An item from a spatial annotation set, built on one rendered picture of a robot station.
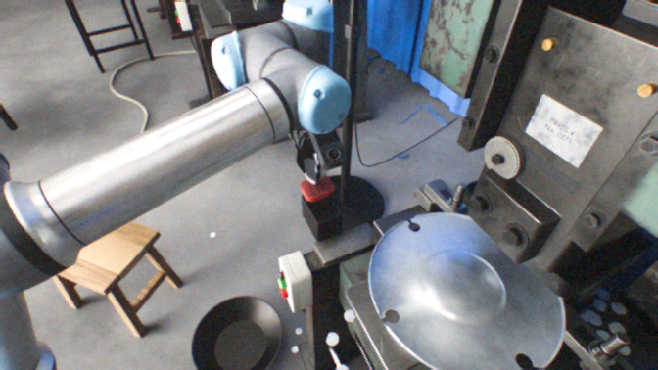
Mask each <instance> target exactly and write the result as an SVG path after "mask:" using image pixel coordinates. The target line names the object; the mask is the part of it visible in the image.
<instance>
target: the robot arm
mask: <svg viewBox="0 0 658 370"><path fill-rule="evenodd" d="M282 16H283V18H284V19H282V20H278V21H276V22H273V23H267V24H264V25H260V26H256V27H252V28H249V29H245V30H241V31H234V32H233V33H231V34H228V35H225V36H221V37H218V38H217V39H216V40H215V41H214V42H213V43H212V45H211V59H212V63H213V64H214V67H215V69H216V72H217V74H218V76H219V78H220V80H221V81H222V83H223V84H224V85H225V86H226V87H227V88H228V89H229V90H231V92H229V93H227V94H225V95H223V96H220V97H218V98H216V99H214V100H212V101H210V102H208V103H206V104H203V105H201V106H199V107H197V108H195V109H193V110H191V111H189V112H186V113H184V114H182V115H180V116H177V117H175V118H173V119H170V120H168V121H166V122H164V123H162V124H160V125H158V126H156V127H153V128H151V129H149V130H147V131H144V132H142V133H140V134H138V135H135V136H133V137H131V138H129V139H127V140H125V141H123V142H121V143H118V144H116V145H114V146H112V147H111V148H109V149H107V150H105V151H102V152H99V153H97V154H95V155H93V156H91V157H89V158H87V159H84V160H82V161H80V162H77V163H75V164H73V165H72V166H71V167H68V168H66V169H63V170H61V171H59V172H57V173H55V174H53V175H50V176H48V177H46V178H44V179H42V180H40V181H38V182H36V183H32V184H27V183H22V182H17V181H12V177H11V174H10V170H11V167H10V162H9V160H8V158H7V157H6V156H5V155H4V153H3V152H1V150H0V370H57V366H56V359H55V357H54V355H53V352H52V350H51V349H50V348H49V347H48V346H47V345H46V344H45V343H43V342H41V341H39V340H36V336H35V332H34V328H33V324H32V320H31V317H30V313H29V309H28V306H27V302H26V298H25V294H24V291H26V290H29V289H31V288H33V287H36V286H38V285H40V284H43V282H45V281H47V280H49V279H50V278H52V277H54V276H56V275H58V274H59V273H61V272H63V271H64V270H66V269H68V268H70V267H71V266H74V265H76V263H77V260H78V257H79V254H80V251H81V250H82V249H84V248H85V247H87V246H89V245H91V244H93V243H94V242H96V241H98V240H100V238H102V237H103V236H106V235H108V234H110V233H111V232H113V231H115V230H117V229H119V228H120V227H121V226H123V225H125V224H127V223H128V222H130V221H132V220H134V219H135V218H137V217H139V216H141V215H143V214H145V213H147V212H149V211H151V210H153V209H154V208H157V207H159V206H160V205H162V204H164V203H166V202H168V201H169V200H171V199H173V198H175V197H177V196H178V195H180V194H182V193H184V192H185V191H187V190H189V189H192V188H194V187H195V186H197V185H199V184H201V183H203V182H204V181H206V180H208V179H210V178H211V177H213V176H215V175H217V174H219V173H220V172H222V171H223V170H225V169H227V168H228V167H230V166H232V165H234V164H236V163H237V162H240V161H242V160H243V159H245V158H247V157H249V156H251V155H252V154H254V153H256V152H258V151H260V150H261V149H263V148H266V147H268V146H269V145H271V144H273V143H275V142H277V141H278V140H280V139H282V138H284V137H286V136H287V135H288V136H289V137H290V139H291V140H292V142H293V143H294V145H295V146H296V147H295V149H296V151H295V153H294V157H295V161H296V163H297V165H298V166H299V168H300V169H301V171H302V172H303V174H304V175H305V177H306V178H307V180H308V181H309V182H310V183H312V184H313V185H316V184H319V183H320V182H321V181H322V179H323V178H324V177H325V175H326V174H327V173H328V171H329V170H331V169H334V168H338V167H341V166H343V165H344V164H345V163H346V161H347V160H348V157H347V154H346V152H345V149H344V147H343V144H342V142H341V139H340V137H339V134H338V132H337V129H336V128H338V127H339V126H340V125H341V124H342V122H343V121H344V120H345V118H346V117H347V115H348V113H349V110H350V106H351V102H352V93H351V89H350V87H349V85H348V83H347V82H346V81H345V80H344V79H343V78H341V77H340V76H338V75H337V74H336V73H334V72H333V32H334V24H333V10H332V6H331V4H330V3H329V2H328V1H327V0H287V1H286V2H285V3H284V6H283V14H282ZM314 154H315V157H314V156H313V155H314ZM316 161H317V163H318V167H317V170H318V172H317V173H316V171H315V166H316ZM316 174H317V175H316Z"/></svg>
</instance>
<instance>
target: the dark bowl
mask: <svg viewBox="0 0 658 370"><path fill-rule="evenodd" d="M281 341H282V325H281V321H280V318H279V316H278V314H277V312H276V311H275V309H274V308H273V307H272V306H271V305H270V304H269V303H267V302H266V301H264V300H261V299H259V298H256V297H250V296H240V297H234V298H231V299H228V300H225V301H222V302H220V303H219V304H216V305H215V306H213V307H212V308H211V309H210V310H209V311H208V312H207V313H206V314H205V315H204V316H203V317H202V319H201V320H200V321H199V323H198V325H197V327H196V329H195V331H194V335H193V339H192V345H191V352H192V358H193V361H194V364H195V366H196V368H197V369H198V370H266V369H267V368H268V367H269V366H270V365H271V364H272V362H273V361H274V359H275V358H276V356H277V354H278V351H279V348H280V346H281Z"/></svg>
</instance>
